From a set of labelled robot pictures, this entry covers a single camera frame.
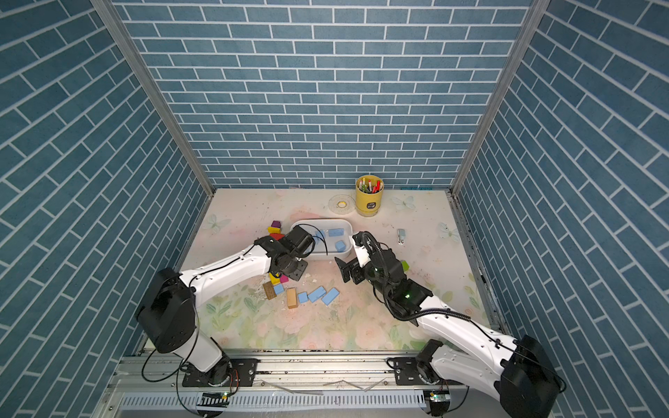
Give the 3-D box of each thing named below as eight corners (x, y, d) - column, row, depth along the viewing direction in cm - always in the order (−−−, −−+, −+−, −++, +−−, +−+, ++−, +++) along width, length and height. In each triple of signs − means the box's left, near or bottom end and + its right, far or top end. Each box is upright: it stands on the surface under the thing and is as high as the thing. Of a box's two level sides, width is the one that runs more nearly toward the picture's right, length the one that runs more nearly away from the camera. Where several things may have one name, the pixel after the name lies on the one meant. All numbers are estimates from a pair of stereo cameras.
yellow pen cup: (356, 217, 112) (357, 194, 101) (355, 198, 120) (356, 174, 109) (381, 218, 113) (385, 194, 101) (378, 198, 120) (382, 174, 109)
